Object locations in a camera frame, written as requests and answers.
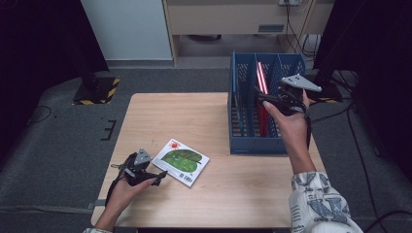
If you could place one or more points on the light wooden desk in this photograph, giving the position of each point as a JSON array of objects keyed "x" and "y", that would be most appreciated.
[{"x": 226, "y": 19}]

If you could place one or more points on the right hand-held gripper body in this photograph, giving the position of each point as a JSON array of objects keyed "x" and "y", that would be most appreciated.
[{"x": 299, "y": 82}]

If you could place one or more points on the white power strip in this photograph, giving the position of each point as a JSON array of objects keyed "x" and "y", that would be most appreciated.
[{"x": 290, "y": 2}]

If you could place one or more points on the grey tape piece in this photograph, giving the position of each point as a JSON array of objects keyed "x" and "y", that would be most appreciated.
[{"x": 97, "y": 204}]

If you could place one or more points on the person's right hand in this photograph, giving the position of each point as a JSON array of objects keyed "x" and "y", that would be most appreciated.
[{"x": 294, "y": 129}]

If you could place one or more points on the blue picture book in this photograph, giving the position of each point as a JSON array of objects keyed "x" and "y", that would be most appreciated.
[{"x": 240, "y": 118}]

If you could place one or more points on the blue plastic file rack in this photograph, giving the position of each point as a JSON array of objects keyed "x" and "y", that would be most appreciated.
[{"x": 246, "y": 145}]

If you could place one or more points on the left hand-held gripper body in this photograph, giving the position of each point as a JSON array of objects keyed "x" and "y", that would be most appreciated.
[{"x": 142, "y": 157}]

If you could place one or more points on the black stand with striped base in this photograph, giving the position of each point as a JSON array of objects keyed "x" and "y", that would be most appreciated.
[
  {"x": 327, "y": 95},
  {"x": 97, "y": 92}
]

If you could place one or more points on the person's left hand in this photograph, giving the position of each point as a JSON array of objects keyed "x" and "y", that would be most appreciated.
[{"x": 121, "y": 195}]

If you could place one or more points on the red illustrated book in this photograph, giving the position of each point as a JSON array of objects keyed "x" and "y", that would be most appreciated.
[
  {"x": 266, "y": 126},
  {"x": 261, "y": 126}
]

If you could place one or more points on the white book with green leaf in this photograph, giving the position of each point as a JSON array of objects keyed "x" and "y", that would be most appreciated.
[{"x": 181, "y": 160}]

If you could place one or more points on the black tape floor mark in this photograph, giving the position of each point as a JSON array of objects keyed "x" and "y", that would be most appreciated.
[{"x": 111, "y": 129}]

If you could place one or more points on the black curtain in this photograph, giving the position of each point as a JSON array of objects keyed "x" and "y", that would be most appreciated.
[
  {"x": 39, "y": 48},
  {"x": 382, "y": 48}
]

